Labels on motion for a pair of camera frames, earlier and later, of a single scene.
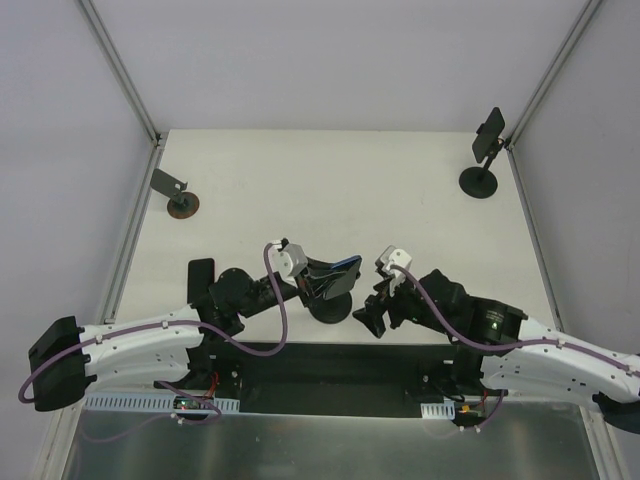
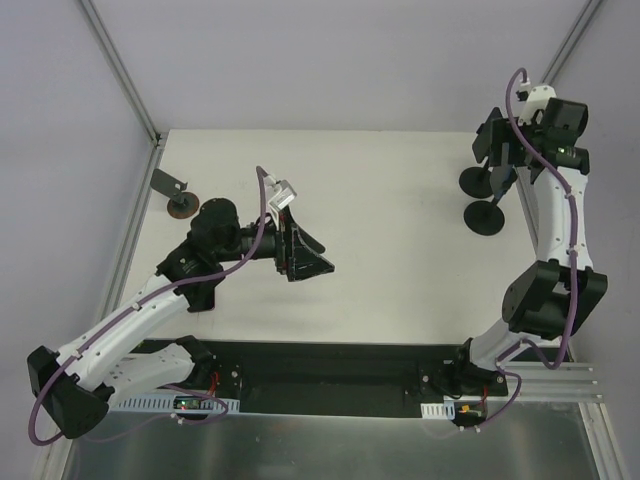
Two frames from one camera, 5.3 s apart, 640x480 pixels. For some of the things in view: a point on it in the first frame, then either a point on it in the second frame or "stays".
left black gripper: [305, 285] -> [286, 251]
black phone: [488, 135] stays
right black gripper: [382, 304] -> [501, 142]
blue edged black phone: [346, 283] -> [502, 179]
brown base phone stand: [181, 204] stays
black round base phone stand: [481, 182] stays
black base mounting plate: [334, 379] stays
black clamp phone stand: [331, 311] -> [484, 217]
